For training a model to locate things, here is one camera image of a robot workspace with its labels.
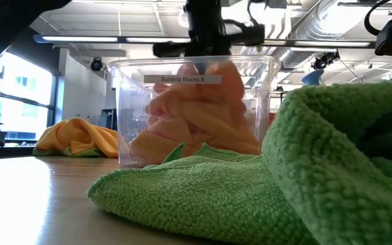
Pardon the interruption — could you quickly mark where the large window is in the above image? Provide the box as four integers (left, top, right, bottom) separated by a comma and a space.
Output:
0, 50, 59, 146

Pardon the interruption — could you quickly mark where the green microfiber towel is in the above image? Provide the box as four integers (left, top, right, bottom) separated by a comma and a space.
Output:
86, 76, 392, 245
32, 145, 105, 158

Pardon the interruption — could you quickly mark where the clear plastic bin with label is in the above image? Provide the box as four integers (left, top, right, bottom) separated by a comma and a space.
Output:
108, 55, 282, 170

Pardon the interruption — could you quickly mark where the blue white spray bottle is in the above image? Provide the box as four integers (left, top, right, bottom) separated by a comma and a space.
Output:
301, 69, 325, 86

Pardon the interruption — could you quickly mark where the silver ventilation duct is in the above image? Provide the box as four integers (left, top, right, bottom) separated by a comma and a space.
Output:
277, 0, 392, 71

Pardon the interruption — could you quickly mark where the white ceiling pipe bundle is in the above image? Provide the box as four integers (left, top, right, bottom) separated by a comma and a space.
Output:
231, 0, 292, 38

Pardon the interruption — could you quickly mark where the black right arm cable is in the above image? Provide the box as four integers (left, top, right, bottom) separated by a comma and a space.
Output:
363, 0, 392, 37

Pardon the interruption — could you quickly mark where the black track light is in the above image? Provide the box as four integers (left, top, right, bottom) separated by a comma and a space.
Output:
311, 50, 340, 71

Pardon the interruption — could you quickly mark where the black cabinet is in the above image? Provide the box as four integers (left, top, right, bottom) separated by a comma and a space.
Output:
99, 108, 118, 131

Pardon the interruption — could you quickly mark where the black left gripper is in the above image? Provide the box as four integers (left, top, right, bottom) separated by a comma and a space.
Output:
152, 0, 267, 58

